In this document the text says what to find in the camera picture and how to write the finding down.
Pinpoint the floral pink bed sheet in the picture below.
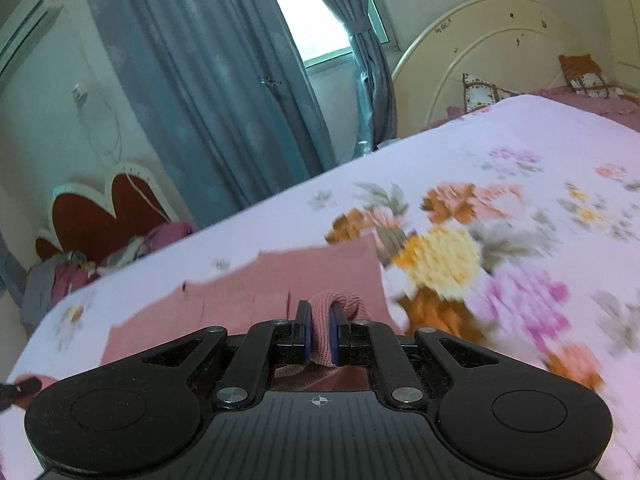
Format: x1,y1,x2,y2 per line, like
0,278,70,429
0,93,640,480

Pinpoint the white wall air conditioner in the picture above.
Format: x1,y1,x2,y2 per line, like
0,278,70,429
0,0,62,90

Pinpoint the patterned cushion with brown trim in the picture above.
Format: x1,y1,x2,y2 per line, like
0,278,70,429
462,73,518,113

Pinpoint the pink knit sweater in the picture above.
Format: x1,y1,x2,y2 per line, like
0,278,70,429
10,235,408,385

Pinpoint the blue-grey left curtain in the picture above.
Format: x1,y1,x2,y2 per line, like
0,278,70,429
88,0,336,226

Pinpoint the cream round headboard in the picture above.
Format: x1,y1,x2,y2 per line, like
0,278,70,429
393,0,596,138

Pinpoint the orange patterned pillow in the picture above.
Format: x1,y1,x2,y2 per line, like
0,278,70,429
559,54,624,99

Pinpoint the blue-grey tied right curtain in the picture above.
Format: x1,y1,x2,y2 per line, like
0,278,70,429
322,0,397,157

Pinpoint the white charger cable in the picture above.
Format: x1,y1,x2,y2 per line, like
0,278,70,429
69,79,172,221

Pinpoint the pile of clothes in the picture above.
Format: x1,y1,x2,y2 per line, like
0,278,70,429
21,222,193,330

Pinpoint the window with bright light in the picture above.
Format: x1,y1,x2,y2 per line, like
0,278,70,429
257,0,399,74

